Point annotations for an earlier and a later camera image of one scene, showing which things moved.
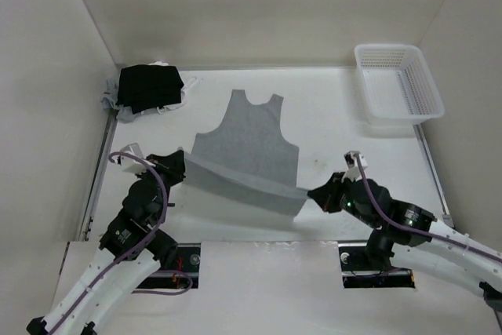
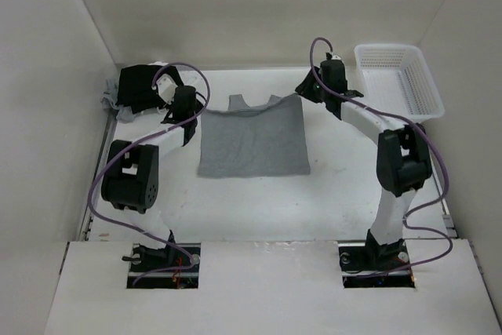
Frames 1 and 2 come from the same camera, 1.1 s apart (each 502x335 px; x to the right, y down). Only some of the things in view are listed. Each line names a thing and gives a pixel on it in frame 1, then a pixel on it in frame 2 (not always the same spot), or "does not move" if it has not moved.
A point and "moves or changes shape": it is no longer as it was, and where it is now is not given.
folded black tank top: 145,87 does not move
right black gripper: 325,198 → 304,89
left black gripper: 173,164 → 198,107
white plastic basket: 398,83 does not move
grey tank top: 248,160 moves or changes shape
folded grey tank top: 109,100 does not move
